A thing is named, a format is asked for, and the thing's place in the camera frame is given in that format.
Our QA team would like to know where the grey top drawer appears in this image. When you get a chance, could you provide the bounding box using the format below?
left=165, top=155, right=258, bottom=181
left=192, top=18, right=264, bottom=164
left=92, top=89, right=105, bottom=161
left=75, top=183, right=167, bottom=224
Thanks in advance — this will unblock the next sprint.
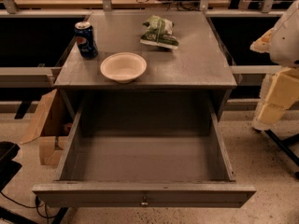
left=33, top=97, right=256, bottom=208

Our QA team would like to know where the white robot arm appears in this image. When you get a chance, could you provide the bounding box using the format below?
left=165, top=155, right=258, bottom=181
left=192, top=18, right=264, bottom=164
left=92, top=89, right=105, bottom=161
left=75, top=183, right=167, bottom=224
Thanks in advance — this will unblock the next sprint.
left=249, top=0, right=299, bottom=131

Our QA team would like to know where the grey drawer cabinet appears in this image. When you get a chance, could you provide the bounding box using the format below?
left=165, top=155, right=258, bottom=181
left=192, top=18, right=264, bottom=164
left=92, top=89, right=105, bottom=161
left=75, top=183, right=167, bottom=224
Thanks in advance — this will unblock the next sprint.
left=53, top=10, right=238, bottom=123

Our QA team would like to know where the white paper bowl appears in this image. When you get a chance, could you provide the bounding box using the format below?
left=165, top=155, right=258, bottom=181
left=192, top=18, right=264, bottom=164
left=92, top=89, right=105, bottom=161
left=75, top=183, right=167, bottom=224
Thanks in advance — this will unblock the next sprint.
left=100, top=52, right=147, bottom=83

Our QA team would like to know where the green chip bag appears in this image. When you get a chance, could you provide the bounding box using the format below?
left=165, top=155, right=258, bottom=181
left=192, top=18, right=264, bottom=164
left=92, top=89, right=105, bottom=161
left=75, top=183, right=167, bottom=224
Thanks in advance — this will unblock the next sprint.
left=140, top=15, right=178, bottom=49

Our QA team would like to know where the blue Pepsi can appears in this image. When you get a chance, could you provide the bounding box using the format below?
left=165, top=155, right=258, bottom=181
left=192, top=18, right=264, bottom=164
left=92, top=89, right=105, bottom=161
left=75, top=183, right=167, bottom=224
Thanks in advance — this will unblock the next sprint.
left=74, top=21, right=98, bottom=59

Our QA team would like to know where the brown cardboard box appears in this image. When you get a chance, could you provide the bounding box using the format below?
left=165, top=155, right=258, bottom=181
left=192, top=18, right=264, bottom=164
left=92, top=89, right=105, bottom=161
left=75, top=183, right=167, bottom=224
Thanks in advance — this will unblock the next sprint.
left=21, top=90, right=73, bottom=166

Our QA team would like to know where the black stand leg left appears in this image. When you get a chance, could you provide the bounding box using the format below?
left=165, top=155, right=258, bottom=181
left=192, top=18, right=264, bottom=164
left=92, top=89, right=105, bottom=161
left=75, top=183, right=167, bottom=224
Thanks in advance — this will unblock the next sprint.
left=51, top=207, right=68, bottom=224

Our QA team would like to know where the black stand leg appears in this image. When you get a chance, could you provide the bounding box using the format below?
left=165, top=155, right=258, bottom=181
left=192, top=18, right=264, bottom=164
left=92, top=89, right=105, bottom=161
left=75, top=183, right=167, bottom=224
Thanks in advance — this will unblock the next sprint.
left=51, top=207, right=68, bottom=224
left=265, top=130, right=299, bottom=166

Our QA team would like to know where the black stand leg right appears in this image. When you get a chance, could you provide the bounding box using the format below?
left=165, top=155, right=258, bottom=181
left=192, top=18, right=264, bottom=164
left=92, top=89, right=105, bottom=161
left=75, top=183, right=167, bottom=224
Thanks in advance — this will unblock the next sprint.
left=265, top=130, right=299, bottom=166

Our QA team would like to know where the black cable on floor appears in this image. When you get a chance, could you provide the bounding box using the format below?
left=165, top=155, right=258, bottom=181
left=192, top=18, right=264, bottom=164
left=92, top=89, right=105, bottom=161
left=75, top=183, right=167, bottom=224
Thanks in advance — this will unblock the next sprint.
left=0, top=190, right=50, bottom=224

